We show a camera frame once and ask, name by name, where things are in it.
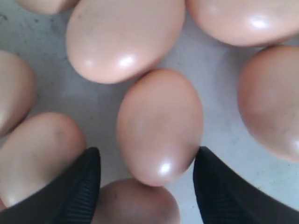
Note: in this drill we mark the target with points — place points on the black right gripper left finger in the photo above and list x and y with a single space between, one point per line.
71 198

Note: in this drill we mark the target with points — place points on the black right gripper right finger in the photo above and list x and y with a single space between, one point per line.
223 197

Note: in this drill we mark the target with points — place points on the brown egg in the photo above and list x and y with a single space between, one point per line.
47 7
268 100
36 152
110 41
246 23
17 91
159 127
127 201

